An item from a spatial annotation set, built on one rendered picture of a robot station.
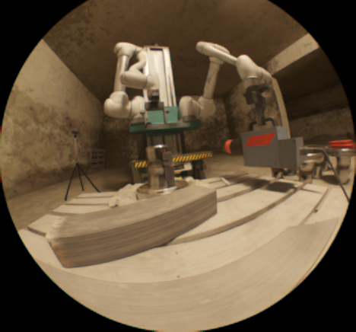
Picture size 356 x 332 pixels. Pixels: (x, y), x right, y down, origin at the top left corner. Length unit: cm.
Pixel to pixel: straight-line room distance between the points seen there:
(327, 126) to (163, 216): 917
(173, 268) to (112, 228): 14
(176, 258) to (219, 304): 14
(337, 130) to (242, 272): 899
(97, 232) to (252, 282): 26
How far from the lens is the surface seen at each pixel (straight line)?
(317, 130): 937
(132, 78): 84
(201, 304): 20
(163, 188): 56
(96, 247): 29
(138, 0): 277
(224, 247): 30
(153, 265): 28
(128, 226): 26
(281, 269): 24
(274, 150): 56
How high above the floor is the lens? 35
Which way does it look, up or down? 1 degrees down
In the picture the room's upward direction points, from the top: 7 degrees counter-clockwise
